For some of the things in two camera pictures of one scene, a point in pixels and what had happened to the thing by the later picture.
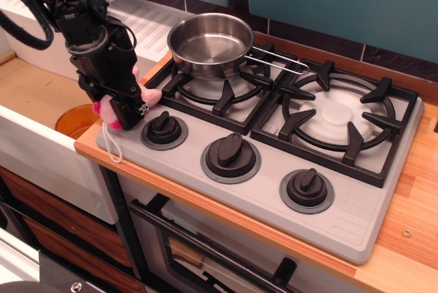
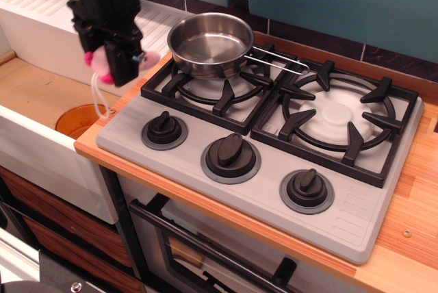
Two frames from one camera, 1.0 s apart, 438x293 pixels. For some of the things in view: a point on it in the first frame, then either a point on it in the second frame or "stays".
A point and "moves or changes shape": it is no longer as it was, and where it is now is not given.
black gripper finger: [130, 109] -> [124, 58]
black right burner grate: [348, 122] stays
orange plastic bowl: [76, 120] stays
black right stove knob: [306, 192] stays
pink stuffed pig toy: [103, 108] moves or changes shape
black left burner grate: [235, 101] stays
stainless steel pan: [213, 46] stays
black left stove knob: [163, 132] stays
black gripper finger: [94, 89] -> [89, 37]
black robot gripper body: [105, 57] -> [105, 5]
